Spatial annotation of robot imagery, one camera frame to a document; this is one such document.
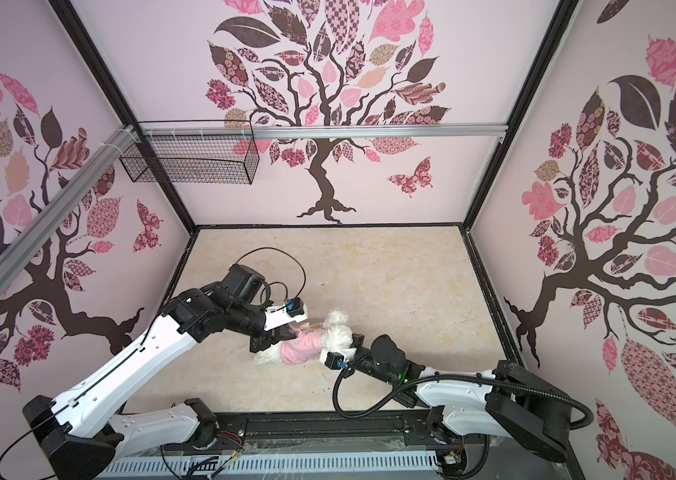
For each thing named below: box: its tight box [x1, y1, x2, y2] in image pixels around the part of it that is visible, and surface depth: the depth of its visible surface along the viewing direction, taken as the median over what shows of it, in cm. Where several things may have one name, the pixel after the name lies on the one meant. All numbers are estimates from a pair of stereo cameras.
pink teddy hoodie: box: [280, 325, 323, 365], surface depth 70 cm
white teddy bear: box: [254, 310, 353, 366], surface depth 68 cm
